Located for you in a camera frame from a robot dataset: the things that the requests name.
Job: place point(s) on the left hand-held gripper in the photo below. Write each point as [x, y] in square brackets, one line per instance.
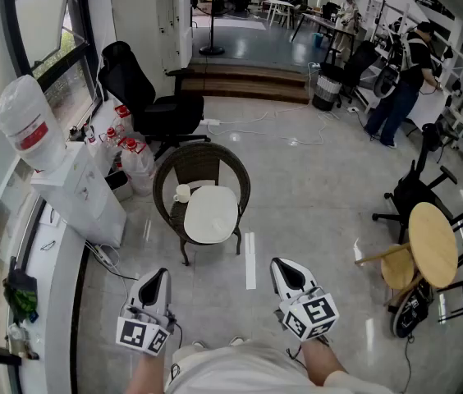
[141, 335]

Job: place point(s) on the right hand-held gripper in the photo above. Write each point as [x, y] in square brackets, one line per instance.
[311, 314]

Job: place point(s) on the white seat cushion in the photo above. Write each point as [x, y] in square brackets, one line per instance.
[211, 216]

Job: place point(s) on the brown wicker chair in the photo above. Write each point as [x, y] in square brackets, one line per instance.
[198, 160]

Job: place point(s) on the person's left forearm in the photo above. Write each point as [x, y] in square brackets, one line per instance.
[145, 374]

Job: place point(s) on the person's right forearm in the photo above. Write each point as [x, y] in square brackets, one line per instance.
[322, 361]

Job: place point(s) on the black office chair with armrests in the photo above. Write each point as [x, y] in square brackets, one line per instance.
[414, 191]

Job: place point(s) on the black mesh office chair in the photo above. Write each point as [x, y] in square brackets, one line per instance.
[166, 113]
[363, 62]

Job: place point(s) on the white floor tape strip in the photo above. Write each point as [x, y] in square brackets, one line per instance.
[250, 261]

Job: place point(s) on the person's left shoe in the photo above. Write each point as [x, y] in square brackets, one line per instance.
[199, 344]

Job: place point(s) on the person's shoe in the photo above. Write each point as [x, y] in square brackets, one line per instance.
[199, 344]
[237, 341]

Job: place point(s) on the person's right shoe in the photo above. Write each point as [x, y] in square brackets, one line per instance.
[237, 341]

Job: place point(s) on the white window ledge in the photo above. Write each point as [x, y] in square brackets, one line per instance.
[57, 302]

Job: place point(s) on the person's white clothing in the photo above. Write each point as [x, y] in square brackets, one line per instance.
[248, 372]

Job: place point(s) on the white mug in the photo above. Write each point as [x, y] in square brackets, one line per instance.
[182, 193]

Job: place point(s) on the black eyeglasses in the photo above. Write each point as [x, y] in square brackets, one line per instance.
[47, 246]

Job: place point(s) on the small white waste bin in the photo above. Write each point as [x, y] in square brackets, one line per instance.
[118, 185]

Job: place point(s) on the black bag white print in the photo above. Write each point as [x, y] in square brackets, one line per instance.
[410, 310]

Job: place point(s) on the white water dispenser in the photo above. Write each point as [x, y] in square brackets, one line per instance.
[83, 195]

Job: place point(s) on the clear water jug red cap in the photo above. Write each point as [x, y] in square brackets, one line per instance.
[139, 170]
[110, 146]
[121, 119]

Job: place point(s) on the black and green bag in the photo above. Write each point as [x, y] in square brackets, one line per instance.
[20, 290]

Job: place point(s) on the small bottle red label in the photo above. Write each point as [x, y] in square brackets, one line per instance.
[90, 136]

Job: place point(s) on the white floor power strip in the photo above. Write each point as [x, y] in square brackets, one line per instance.
[210, 122]

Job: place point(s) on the striped round trash bin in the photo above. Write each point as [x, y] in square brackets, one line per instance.
[326, 93]

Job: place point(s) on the wooden steps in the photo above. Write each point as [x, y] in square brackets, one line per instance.
[248, 84]

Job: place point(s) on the black standing fan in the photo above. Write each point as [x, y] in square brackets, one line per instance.
[212, 49]

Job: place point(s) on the white locker cabinet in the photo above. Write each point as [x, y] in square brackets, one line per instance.
[149, 23]

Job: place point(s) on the white table with angled legs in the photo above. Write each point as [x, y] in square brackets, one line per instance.
[278, 3]

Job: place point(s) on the black window frame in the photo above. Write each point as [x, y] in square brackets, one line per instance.
[88, 35]

